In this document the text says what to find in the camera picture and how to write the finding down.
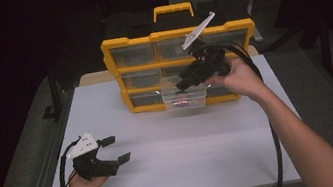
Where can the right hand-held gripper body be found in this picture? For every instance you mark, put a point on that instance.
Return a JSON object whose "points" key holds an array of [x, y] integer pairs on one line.
{"points": [[212, 62]]}

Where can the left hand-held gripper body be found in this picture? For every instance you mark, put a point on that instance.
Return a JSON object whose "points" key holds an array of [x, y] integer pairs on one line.
{"points": [[88, 166]]}

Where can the clear pull-out plastic drawer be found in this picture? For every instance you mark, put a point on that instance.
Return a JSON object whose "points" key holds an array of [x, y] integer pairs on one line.
{"points": [[171, 94]]}

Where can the round red silver-rimmed disc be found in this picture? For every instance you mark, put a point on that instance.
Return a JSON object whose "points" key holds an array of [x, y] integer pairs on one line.
{"points": [[182, 103]]}

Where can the yellow and black parts organizer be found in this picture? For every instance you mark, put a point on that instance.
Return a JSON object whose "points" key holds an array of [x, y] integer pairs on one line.
{"points": [[132, 40]]}

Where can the person's right hand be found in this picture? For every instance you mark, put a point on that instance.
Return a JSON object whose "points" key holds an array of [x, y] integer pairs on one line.
{"points": [[241, 78]]}

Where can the grid of small organizer compartments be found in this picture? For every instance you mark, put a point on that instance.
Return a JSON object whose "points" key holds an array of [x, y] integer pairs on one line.
{"points": [[133, 55]]}

